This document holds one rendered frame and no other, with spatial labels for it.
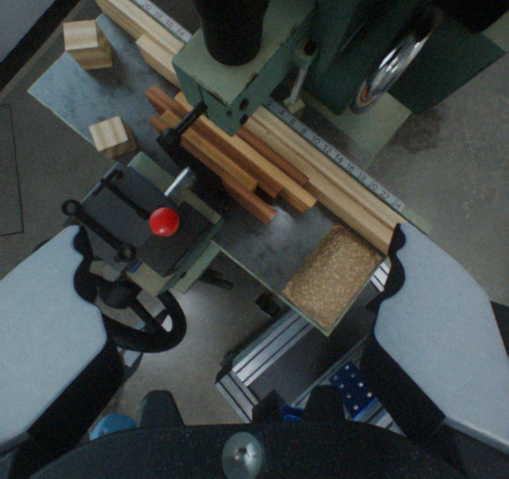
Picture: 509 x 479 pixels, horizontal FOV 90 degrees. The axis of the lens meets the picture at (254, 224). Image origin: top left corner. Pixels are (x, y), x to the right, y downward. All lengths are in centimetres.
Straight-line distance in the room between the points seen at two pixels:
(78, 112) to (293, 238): 39
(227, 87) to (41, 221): 146
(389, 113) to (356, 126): 8
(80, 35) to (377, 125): 53
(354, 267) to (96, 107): 46
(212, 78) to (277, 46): 7
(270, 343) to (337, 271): 80
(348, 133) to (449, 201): 118
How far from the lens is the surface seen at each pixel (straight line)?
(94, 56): 51
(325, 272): 38
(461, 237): 172
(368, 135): 59
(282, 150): 38
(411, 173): 161
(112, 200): 33
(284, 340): 114
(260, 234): 39
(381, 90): 32
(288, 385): 123
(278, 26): 30
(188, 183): 35
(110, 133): 43
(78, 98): 52
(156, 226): 28
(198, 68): 27
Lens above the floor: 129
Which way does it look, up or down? 85 degrees down
